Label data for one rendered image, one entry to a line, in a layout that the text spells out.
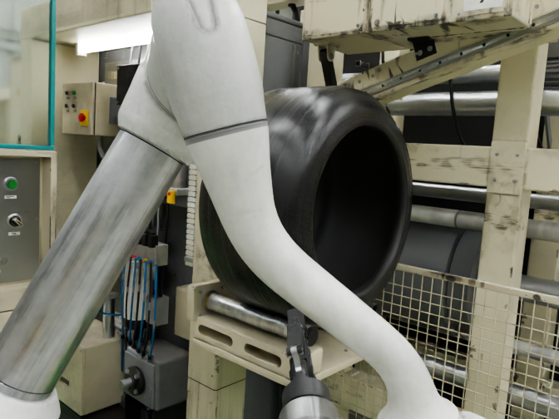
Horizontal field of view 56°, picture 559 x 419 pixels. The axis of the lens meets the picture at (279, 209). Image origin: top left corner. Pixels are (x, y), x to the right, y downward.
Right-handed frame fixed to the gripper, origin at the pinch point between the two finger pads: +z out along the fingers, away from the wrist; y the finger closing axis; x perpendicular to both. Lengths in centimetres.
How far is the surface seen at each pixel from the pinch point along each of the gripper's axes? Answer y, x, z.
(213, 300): 14.9, -23.6, 34.2
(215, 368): 38, -31, 35
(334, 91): -28, 19, 38
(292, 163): -21.8, 6.7, 21.7
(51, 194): -17, -61, 56
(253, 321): 16.0, -13.2, 23.4
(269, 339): 19.2, -10.1, 19.3
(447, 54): -21, 53, 65
